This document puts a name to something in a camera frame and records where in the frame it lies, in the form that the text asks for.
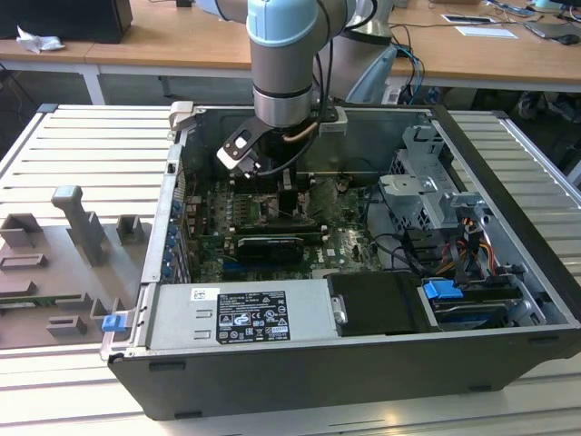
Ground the metal socket cover frame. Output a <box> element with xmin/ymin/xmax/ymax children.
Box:
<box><xmin>300</xmin><ymin>178</ymin><xmax>340</xmax><ymax>218</ymax></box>

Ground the CPU socket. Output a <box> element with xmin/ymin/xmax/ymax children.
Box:
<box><xmin>253</xmin><ymin>193</ymin><xmax>319</xmax><ymax>227</ymax></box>

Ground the blue expansion slot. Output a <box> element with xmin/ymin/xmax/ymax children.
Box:
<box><xmin>221</xmin><ymin>259</ymin><xmax>249</xmax><ymax>279</ymax></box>

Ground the black RAM stick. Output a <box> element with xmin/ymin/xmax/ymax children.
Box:
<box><xmin>231</xmin><ymin>172</ymin><xmax>319</xmax><ymax>193</ymax></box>

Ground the black graphics card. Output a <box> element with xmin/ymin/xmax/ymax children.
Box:
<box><xmin>235</xmin><ymin>234</ymin><xmax>305</xmax><ymax>265</ymax></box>

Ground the green motherboard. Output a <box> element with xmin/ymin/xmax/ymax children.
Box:
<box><xmin>183</xmin><ymin>174</ymin><xmax>382</xmax><ymax>282</ymax></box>

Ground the pale blue teach pendant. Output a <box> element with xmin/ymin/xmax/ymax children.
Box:
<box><xmin>347</xmin><ymin>45</ymin><xmax>399</xmax><ymax>104</ymax></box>

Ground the metal drive cage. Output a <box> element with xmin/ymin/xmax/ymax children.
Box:
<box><xmin>377</xmin><ymin>123</ymin><xmax>491</xmax><ymax>233</ymax></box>

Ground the wooden desk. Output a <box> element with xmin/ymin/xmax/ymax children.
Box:
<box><xmin>0</xmin><ymin>0</ymin><xmax>581</xmax><ymax>94</ymax></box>

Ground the grey power supply box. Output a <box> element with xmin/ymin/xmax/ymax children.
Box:
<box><xmin>147</xmin><ymin>277</ymin><xmax>349</xmax><ymax>352</ymax></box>

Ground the blue disk carrier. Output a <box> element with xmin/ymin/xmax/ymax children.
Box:
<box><xmin>420</xmin><ymin>278</ymin><xmax>465</xmax><ymax>301</ymax></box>

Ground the open black PC case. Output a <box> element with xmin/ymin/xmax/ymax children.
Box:
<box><xmin>107</xmin><ymin>100</ymin><xmax>581</xmax><ymax>421</ymax></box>

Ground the white framed tablet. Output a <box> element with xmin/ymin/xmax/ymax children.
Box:
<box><xmin>441</xmin><ymin>13</ymin><xmax>496</xmax><ymax>25</ymax></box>

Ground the white paper sheet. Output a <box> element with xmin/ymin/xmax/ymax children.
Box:
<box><xmin>455</xmin><ymin>25</ymin><xmax>519</xmax><ymax>41</ymax></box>

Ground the black disk drive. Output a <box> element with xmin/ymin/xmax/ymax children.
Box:
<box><xmin>428</xmin><ymin>292</ymin><xmax>521</xmax><ymax>331</ymax></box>

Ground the grey parts rack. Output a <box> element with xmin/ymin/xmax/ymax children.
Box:
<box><xmin>0</xmin><ymin>184</ymin><xmax>154</xmax><ymax>351</ymax></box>

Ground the black computer tower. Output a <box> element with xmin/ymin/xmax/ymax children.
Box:
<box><xmin>0</xmin><ymin>0</ymin><xmax>133</xmax><ymax>45</ymax></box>

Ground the crumpled white paper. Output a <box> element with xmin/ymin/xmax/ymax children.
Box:
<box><xmin>15</xmin><ymin>25</ymin><xmax>65</xmax><ymax>55</ymax></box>

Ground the green RAM stick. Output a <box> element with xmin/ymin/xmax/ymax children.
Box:
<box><xmin>0</xmin><ymin>293</ymin><xmax>85</xmax><ymax>306</ymax></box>

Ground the grey laptop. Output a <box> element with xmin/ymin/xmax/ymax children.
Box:
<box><xmin>524</xmin><ymin>20</ymin><xmax>581</xmax><ymax>42</ymax></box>

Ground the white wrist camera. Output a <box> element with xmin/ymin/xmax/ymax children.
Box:
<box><xmin>216</xmin><ymin>116</ymin><xmax>273</xmax><ymax>179</ymax></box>

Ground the small wrist camera box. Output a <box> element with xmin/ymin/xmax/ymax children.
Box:
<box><xmin>317</xmin><ymin>108</ymin><xmax>350</xmax><ymax>137</ymax></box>

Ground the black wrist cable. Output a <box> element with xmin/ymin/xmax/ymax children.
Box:
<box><xmin>253</xmin><ymin>43</ymin><xmax>335</xmax><ymax>177</ymax></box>

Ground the grey case handle latch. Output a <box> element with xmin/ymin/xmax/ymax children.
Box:
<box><xmin>167</xmin><ymin>100</ymin><xmax>197</xmax><ymax>134</ymax></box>

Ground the blue cable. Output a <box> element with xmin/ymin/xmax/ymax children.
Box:
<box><xmin>398</xmin><ymin>43</ymin><xmax>427</xmax><ymax>95</ymax></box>

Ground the black cable bundle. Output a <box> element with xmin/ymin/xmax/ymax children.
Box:
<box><xmin>365</xmin><ymin>188</ymin><xmax>438</xmax><ymax>276</ymax></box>

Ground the red yellow wire bundle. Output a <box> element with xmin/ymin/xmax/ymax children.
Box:
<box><xmin>447</xmin><ymin>216</ymin><xmax>497</xmax><ymax>282</ymax></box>

